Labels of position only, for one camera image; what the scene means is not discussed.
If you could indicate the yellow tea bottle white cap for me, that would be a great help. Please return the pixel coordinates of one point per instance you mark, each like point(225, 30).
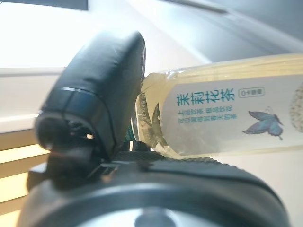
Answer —
point(225, 106)

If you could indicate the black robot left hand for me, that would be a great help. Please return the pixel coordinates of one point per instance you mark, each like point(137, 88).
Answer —
point(101, 94)

